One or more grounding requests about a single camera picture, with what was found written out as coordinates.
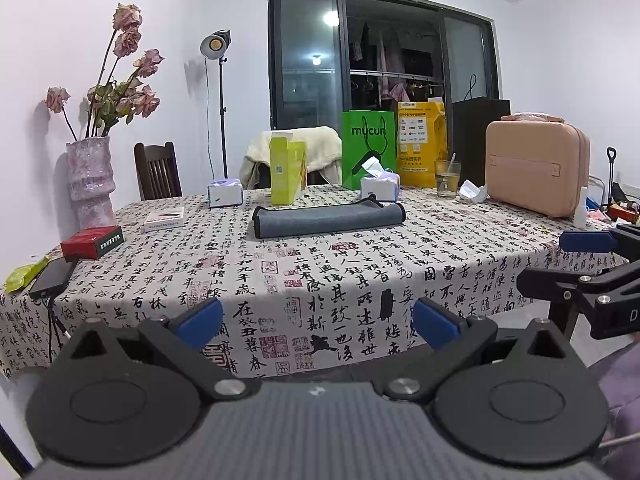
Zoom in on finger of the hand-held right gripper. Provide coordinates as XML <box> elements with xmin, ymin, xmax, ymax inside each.
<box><xmin>558</xmin><ymin>222</ymin><xmax>640</xmax><ymax>262</ymax></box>
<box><xmin>516</xmin><ymin>263</ymin><xmax>640</xmax><ymax>317</ymax></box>

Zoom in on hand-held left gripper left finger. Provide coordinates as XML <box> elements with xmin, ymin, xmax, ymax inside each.
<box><xmin>60</xmin><ymin>297</ymin><xmax>260</xmax><ymax>404</ymax></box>

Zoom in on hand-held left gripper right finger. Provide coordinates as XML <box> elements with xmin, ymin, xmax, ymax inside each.
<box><xmin>382</xmin><ymin>297</ymin><xmax>584</xmax><ymax>404</ymax></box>

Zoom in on grey towel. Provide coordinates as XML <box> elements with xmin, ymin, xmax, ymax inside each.
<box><xmin>251</xmin><ymin>199</ymin><xmax>407</xmax><ymax>239</ymax></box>

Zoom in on small white bottle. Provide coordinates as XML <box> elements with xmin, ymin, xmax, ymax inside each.
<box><xmin>573</xmin><ymin>186</ymin><xmax>589</xmax><ymax>229</ymax></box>

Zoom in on person's purple clothing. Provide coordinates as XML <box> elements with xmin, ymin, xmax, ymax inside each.
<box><xmin>589</xmin><ymin>342</ymin><xmax>640</xmax><ymax>480</ymax></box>

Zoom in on pink suitcase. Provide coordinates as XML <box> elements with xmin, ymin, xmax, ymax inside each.
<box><xmin>485</xmin><ymin>112</ymin><xmax>592</xmax><ymax>219</ymax></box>

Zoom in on calligraphy printed tablecloth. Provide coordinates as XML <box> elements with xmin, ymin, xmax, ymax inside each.
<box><xmin>0</xmin><ymin>184</ymin><xmax>632</xmax><ymax>380</ymax></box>

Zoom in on white flat box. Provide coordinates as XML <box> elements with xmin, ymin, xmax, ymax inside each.
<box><xmin>143</xmin><ymin>205</ymin><xmax>186</xmax><ymax>233</ymax></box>

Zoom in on crumpled white paper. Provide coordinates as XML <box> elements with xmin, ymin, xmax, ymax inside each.
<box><xmin>458</xmin><ymin>179</ymin><xmax>488</xmax><ymax>203</ymax></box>

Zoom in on white tissue box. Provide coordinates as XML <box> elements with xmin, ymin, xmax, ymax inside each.
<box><xmin>207</xmin><ymin>178</ymin><xmax>244</xmax><ymax>209</ymax></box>
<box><xmin>360</xmin><ymin>156</ymin><xmax>401</xmax><ymax>203</ymax></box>

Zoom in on red box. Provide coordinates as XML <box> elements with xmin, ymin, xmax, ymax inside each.
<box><xmin>60</xmin><ymin>226</ymin><xmax>124</xmax><ymax>261</ymax></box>

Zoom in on glass with straw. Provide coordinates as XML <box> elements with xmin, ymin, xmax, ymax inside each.
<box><xmin>435</xmin><ymin>153</ymin><xmax>462</xmax><ymax>198</ymax></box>

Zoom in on black phone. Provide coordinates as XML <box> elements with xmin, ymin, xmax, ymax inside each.
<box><xmin>28</xmin><ymin>258</ymin><xmax>79</xmax><ymax>300</ymax></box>

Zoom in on dark wooden chair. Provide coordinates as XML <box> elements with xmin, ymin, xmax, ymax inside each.
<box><xmin>133</xmin><ymin>141</ymin><xmax>183</xmax><ymax>202</ymax></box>

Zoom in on yellow-green carton box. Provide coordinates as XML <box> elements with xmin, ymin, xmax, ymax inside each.
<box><xmin>269</xmin><ymin>132</ymin><xmax>308</xmax><ymax>206</ymax></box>

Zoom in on pink mottled vase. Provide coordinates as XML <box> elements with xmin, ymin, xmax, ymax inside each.
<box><xmin>66</xmin><ymin>136</ymin><xmax>117</xmax><ymax>231</ymax></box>

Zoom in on green packet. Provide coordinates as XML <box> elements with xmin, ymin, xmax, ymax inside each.
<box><xmin>4</xmin><ymin>257</ymin><xmax>51</xmax><ymax>294</ymax></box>

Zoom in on yellow paper bag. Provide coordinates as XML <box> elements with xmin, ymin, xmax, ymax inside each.
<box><xmin>396</xmin><ymin>101</ymin><xmax>449</xmax><ymax>187</ymax></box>

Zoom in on green paper bag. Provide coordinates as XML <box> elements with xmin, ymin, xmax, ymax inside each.
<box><xmin>341</xmin><ymin>109</ymin><xmax>398</xmax><ymax>191</ymax></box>

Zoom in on cream fleece blanket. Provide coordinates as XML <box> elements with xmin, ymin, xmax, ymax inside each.
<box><xmin>241</xmin><ymin>126</ymin><xmax>344</xmax><ymax>190</ymax></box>

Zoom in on dried pink roses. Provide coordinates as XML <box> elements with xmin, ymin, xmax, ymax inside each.
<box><xmin>45</xmin><ymin>3</ymin><xmax>166</xmax><ymax>141</ymax></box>

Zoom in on hanging pink garment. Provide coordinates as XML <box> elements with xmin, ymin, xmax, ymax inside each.
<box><xmin>377</xmin><ymin>30</ymin><xmax>411</xmax><ymax>103</ymax></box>

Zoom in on studio light on stand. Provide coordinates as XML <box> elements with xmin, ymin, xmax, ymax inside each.
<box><xmin>200</xmin><ymin>29</ymin><xmax>233</xmax><ymax>181</ymax></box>

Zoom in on black framed glass door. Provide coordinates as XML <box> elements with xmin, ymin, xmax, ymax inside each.
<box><xmin>267</xmin><ymin>0</ymin><xmax>502</xmax><ymax>132</ymax></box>

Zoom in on black shovel handle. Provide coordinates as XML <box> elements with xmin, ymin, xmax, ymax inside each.
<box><xmin>602</xmin><ymin>147</ymin><xmax>619</xmax><ymax>211</ymax></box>

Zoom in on black cable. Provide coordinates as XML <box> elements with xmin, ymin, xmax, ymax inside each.
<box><xmin>46</xmin><ymin>295</ymin><xmax>71</xmax><ymax>363</ymax></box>

